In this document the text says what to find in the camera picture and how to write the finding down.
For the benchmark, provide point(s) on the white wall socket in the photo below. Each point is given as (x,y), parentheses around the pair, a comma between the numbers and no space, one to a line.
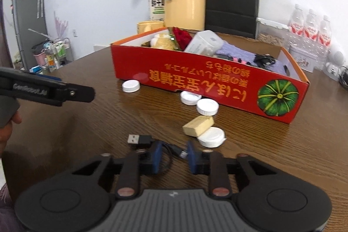
(74,33)

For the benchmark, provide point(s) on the large white bottle cap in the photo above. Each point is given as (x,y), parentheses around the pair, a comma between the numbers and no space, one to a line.
(208,107)

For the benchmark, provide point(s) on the yellow plush toy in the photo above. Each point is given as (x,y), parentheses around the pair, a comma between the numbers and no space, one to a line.
(163,41)

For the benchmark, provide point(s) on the white robot speaker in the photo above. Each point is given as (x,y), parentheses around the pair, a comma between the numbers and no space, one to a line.
(335,58)

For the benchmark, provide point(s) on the yellow mug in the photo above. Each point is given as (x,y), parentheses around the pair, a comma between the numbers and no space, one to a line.
(146,26)

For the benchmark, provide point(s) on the grey refrigerator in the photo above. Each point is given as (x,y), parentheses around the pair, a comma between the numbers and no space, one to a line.
(30,17)

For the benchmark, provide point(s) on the purple fuzzy clothing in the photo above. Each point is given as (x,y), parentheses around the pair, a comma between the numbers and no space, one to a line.
(5,202)

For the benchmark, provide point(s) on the person's left hand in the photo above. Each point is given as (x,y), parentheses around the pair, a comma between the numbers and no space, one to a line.
(6,137)

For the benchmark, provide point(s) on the red cardboard box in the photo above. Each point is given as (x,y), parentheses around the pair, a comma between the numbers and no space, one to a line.
(217,79)

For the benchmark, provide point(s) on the clear cotton swab box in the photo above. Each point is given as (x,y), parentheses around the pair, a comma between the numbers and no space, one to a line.
(204,43)

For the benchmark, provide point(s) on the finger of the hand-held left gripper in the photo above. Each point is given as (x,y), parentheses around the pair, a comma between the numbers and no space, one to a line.
(51,78)
(80,94)

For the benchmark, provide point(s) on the beige rectangular block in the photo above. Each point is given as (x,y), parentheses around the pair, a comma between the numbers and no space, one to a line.
(197,126)

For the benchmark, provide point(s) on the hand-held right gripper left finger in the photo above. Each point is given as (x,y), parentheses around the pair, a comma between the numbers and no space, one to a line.
(157,160)

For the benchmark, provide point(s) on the clear food container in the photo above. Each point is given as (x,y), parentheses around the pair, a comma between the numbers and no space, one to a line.
(272,37)

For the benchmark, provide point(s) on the white flip bottle cap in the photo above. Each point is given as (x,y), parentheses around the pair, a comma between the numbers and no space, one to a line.
(212,137)

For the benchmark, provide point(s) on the white tin box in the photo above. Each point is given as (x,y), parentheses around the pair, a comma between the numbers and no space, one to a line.
(303,58)

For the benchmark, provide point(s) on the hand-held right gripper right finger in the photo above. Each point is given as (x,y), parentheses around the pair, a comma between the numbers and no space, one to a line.
(191,158)

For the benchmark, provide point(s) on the purple wall decal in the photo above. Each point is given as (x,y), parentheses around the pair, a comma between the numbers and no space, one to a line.
(60,25)

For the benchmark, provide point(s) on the storage cart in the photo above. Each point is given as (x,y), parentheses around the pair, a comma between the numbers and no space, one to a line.
(54,55)

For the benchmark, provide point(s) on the white milk carton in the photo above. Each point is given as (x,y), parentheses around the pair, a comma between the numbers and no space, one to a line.
(156,3)

